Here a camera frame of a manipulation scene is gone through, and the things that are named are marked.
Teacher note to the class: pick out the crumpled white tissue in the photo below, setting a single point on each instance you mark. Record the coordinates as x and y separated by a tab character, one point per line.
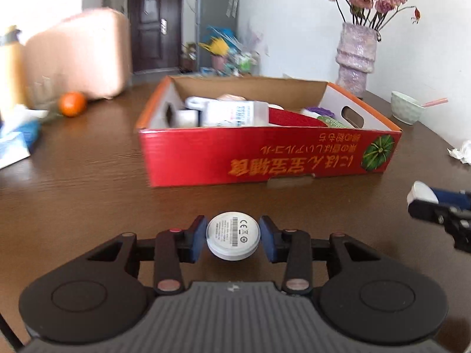
461	152

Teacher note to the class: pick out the pink suitcase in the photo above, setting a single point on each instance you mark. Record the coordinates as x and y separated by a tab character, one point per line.
77	51

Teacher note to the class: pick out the small white cylinder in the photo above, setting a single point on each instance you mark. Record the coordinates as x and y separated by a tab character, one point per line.
421	193

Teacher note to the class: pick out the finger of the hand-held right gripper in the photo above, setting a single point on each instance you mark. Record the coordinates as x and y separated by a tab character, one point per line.
454	198
427	210

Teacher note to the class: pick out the pink spoon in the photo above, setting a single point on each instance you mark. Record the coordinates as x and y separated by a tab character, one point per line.
436	102

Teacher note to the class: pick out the yellow thermos jug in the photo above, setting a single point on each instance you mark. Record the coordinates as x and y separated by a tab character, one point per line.
11	73

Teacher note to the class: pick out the pale cube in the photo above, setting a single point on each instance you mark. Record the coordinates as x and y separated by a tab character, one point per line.
186	119

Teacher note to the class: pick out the pink glitter vase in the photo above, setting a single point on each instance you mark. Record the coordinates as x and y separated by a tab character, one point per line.
355	59

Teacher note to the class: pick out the pale green bowl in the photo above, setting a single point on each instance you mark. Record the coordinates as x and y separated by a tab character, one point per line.
406	108

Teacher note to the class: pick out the white bottle with label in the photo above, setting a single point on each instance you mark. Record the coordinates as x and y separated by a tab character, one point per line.
235	114

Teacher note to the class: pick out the purple ribbed cap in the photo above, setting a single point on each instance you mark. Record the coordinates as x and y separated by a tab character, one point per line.
321	111

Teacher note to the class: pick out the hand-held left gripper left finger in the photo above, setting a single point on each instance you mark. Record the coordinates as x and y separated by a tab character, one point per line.
199	239

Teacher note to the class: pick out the beige round object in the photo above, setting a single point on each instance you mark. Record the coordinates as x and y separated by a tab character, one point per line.
231	97

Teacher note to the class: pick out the blue tissue packet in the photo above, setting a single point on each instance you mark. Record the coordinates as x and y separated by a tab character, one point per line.
14	143

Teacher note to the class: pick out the red cardboard box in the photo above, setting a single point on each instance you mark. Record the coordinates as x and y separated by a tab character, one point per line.
257	158

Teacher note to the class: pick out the clear glass cup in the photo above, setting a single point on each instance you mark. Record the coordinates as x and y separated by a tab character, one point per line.
38	93

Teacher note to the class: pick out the orange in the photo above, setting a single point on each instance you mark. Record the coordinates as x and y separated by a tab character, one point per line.
73	104

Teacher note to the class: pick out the pink pot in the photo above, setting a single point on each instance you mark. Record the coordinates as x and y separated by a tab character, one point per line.
219	62

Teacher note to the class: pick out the grey refrigerator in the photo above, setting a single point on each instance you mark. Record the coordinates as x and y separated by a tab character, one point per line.
213	11

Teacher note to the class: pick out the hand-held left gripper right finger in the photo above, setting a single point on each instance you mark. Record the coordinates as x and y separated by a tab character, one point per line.
266	239

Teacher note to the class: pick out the white round puck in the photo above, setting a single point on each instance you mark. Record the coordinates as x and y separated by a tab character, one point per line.
231	235

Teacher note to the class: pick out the dark brown door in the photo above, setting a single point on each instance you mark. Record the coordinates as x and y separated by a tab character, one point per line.
154	25

